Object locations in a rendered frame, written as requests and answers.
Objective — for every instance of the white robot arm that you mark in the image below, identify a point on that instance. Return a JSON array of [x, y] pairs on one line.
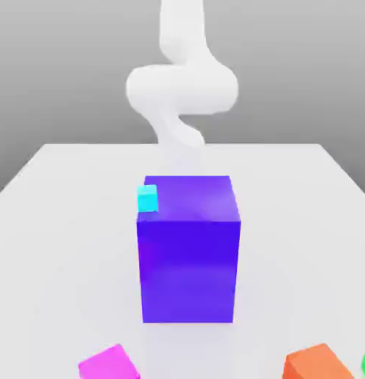
[[182, 86]]

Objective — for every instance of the small cyan cube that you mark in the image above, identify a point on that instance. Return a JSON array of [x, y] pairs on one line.
[[147, 200]]

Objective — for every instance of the large purple box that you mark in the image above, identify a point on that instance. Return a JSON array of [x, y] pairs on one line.
[[188, 266]]

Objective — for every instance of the large magenta box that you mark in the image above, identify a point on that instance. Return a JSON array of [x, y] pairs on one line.
[[109, 364]]

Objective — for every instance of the large orange box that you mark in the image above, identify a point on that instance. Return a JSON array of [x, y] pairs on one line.
[[315, 364]]

